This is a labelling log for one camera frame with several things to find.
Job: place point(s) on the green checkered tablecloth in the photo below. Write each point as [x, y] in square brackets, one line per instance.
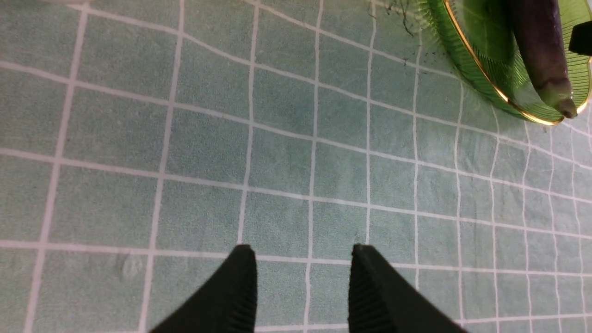
[141, 140]

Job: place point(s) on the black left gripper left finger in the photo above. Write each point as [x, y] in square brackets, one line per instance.
[225, 303]

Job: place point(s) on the purple eggplant green stem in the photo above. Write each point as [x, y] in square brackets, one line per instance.
[536, 25]

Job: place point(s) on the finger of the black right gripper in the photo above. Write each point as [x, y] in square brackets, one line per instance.
[581, 39]

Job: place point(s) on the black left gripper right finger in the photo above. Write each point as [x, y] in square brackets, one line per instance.
[380, 300]

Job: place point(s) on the green plastic plate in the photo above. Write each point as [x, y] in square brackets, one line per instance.
[481, 47]

